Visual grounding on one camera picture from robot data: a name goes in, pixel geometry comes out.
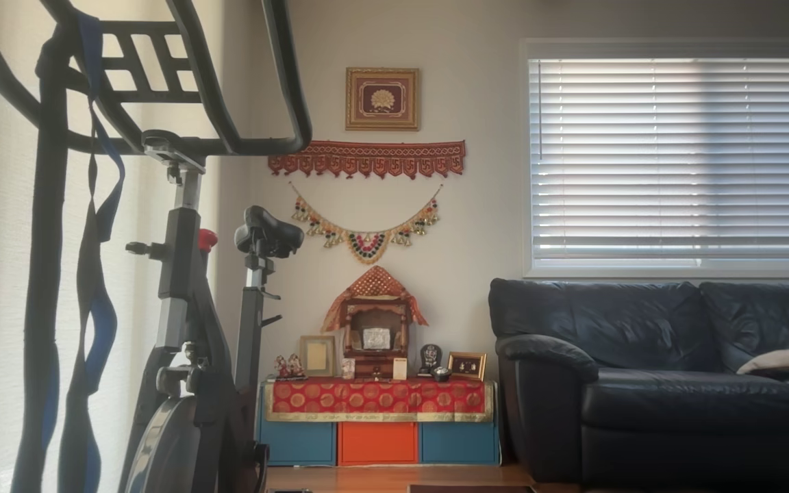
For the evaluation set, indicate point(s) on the beaded garland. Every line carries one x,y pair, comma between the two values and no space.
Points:
366,246

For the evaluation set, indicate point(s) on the wooden shrine with canopy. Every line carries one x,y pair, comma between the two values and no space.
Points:
374,322

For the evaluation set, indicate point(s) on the dark idol plaque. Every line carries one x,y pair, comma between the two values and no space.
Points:
430,357

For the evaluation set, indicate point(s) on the white card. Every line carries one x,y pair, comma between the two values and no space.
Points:
400,368

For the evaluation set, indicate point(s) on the small dark bowl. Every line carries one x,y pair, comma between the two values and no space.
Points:
441,374

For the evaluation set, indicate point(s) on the red gold patterned cloth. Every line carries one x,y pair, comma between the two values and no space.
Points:
377,398

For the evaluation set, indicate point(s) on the small figurines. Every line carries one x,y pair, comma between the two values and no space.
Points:
288,368

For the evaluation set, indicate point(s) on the blue and orange cabinet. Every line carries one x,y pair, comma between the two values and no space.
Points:
377,445

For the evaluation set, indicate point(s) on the black exercise bike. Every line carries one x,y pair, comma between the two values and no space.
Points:
189,287

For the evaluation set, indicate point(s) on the sheer white curtain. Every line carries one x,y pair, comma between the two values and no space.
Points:
138,205

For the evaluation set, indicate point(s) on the black leather sofa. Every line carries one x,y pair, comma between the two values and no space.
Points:
641,383

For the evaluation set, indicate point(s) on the white window blind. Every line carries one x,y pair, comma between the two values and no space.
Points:
675,157

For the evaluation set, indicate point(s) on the red embroidered wall hanging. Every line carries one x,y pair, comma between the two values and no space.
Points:
367,157

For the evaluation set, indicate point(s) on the pale picture frame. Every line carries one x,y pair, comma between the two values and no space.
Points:
317,356

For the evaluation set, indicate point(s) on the small gold picture frame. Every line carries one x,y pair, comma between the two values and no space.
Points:
467,366

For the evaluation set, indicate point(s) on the gold framed wall picture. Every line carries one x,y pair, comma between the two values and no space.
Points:
382,99

